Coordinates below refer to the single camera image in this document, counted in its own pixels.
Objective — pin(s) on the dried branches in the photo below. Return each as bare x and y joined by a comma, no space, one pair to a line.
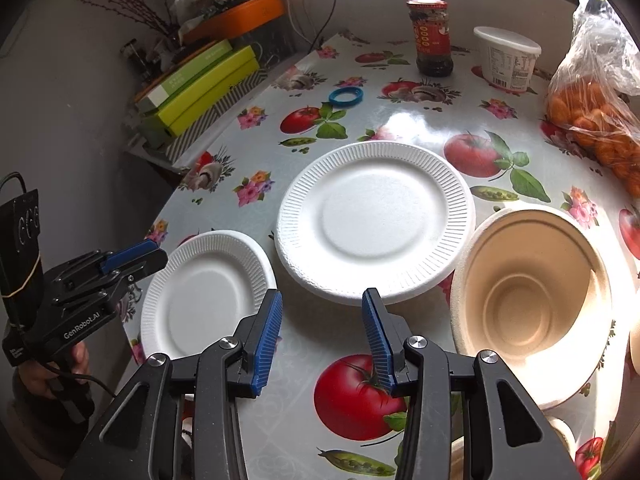
135,5

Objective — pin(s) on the grey striped box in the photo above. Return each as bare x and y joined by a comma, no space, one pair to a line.
210,122

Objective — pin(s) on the person's left hand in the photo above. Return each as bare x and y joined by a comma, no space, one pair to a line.
35,382

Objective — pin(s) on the fruit print tablecloth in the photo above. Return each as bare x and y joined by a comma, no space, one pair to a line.
415,122

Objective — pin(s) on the beige paper bowl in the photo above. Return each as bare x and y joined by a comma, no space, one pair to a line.
530,300
562,432

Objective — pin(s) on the clear bag of oranges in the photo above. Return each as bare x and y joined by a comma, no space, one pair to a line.
595,110

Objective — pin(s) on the large white foam plate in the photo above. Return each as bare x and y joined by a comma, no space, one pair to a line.
380,215

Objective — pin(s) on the white plastic tub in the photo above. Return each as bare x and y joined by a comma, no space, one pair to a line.
505,60

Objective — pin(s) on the white and green box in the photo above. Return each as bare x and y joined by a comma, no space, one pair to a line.
180,77

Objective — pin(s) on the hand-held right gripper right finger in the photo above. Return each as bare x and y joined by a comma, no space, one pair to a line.
377,340

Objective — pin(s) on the lime green box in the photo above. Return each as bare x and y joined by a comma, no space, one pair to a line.
210,92

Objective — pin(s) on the small white foam plate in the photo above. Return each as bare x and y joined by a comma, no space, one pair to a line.
200,295

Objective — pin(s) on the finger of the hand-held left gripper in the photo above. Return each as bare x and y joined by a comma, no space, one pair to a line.
127,255
147,265

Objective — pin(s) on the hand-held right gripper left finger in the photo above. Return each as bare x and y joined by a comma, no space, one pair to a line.
267,340

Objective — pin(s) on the red label sauce jar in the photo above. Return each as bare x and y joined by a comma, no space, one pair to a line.
431,35

